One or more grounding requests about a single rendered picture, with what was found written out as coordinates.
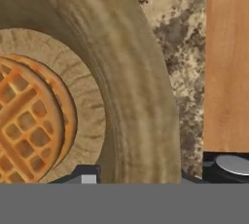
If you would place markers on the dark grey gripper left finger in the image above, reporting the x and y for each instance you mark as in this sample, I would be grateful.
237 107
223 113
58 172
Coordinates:
87 172

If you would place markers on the golden brown round waffle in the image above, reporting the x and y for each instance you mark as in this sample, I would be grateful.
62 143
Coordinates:
29 120

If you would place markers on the brown ceramic bowl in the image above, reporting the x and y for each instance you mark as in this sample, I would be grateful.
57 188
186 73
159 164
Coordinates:
129 82

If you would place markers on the black appliance with grey disc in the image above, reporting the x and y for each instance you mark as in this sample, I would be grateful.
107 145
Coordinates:
230 166

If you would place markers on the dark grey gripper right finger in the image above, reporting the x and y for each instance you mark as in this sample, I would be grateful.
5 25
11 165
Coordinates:
188 179

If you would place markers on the wooden cupboard panel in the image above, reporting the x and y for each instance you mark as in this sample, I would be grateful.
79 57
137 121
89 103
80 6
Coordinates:
227 65

